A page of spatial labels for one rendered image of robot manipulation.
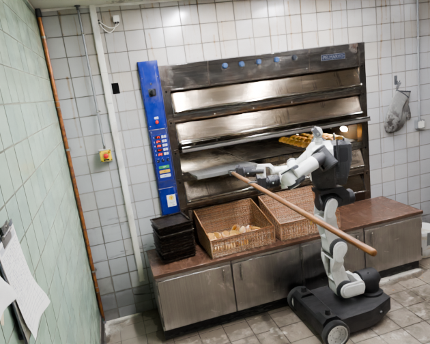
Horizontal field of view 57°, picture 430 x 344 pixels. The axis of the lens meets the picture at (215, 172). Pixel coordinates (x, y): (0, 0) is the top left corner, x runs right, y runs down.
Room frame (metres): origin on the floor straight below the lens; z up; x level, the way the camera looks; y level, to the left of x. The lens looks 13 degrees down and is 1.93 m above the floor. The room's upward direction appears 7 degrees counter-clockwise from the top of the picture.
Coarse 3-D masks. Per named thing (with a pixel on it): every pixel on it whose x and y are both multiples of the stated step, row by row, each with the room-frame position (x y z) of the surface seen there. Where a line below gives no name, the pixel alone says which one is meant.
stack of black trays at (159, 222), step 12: (168, 216) 3.19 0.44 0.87; (180, 216) 3.15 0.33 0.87; (156, 228) 2.98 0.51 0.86; (168, 228) 2.93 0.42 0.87; (180, 228) 2.96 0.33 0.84; (156, 240) 3.02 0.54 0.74; (168, 240) 2.93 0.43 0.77; (180, 240) 2.95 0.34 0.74; (192, 240) 2.98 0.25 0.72; (156, 252) 3.12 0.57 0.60; (168, 252) 2.92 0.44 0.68; (180, 252) 2.95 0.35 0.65; (192, 252) 2.98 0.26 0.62
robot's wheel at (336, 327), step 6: (330, 324) 2.44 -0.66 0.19; (336, 324) 2.43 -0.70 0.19; (342, 324) 2.44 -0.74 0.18; (324, 330) 2.44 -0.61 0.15; (330, 330) 2.41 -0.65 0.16; (336, 330) 2.45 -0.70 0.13; (342, 330) 2.46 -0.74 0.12; (348, 330) 2.45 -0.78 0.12; (324, 336) 2.42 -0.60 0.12; (330, 336) 2.43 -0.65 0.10; (336, 336) 2.45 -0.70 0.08; (342, 336) 2.46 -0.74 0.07; (348, 336) 2.45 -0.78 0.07; (324, 342) 2.42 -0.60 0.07; (330, 342) 2.43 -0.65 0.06; (336, 342) 2.44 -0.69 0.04; (342, 342) 2.44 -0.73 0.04
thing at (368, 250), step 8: (240, 176) 2.90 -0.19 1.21; (256, 184) 2.61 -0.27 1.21; (264, 192) 2.45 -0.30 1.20; (280, 200) 2.23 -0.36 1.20; (296, 208) 2.04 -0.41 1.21; (304, 216) 1.94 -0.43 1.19; (312, 216) 1.88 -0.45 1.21; (320, 224) 1.79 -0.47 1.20; (328, 224) 1.75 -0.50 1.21; (336, 232) 1.66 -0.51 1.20; (344, 232) 1.64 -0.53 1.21; (352, 240) 1.55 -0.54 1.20; (360, 248) 1.50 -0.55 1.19; (368, 248) 1.46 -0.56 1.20
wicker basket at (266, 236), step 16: (208, 208) 3.37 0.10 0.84; (224, 208) 3.40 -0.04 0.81; (240, 208) 3.44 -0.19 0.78; (256, 208) 3.36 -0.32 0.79; (208, 224) 3.33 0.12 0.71; (224, 224) 3.36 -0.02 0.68; (240, 224) 3.39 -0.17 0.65; (256, 224) 3.40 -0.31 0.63; (272, 224) 3.06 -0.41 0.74; (208, 240) 2.94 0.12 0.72; (224, 240) 2.92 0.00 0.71; (240, 240) 2.96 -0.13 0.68; (256, 240) 3.00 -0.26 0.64; (272, 240) 3.03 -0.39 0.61
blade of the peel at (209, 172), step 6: (234, 162) 3.56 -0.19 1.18; (240, 162) 3.52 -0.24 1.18; (246, 162) 3.49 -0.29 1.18; (252, 162) 3.42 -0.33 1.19; (210, 168) 3.46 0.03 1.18; (216, 168) 3.42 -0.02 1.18; (222, 168) 3.40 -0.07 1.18; (228, 168) 3.36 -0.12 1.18; (234, 168) 3.33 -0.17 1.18; (192, 174) 3.26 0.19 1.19; (198, 174) 3.28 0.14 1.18; (204, 174) 3.25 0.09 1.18; (210, 174) 3.13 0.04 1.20; (216, 174) 3.14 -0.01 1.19; (222, 174) 3.16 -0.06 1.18
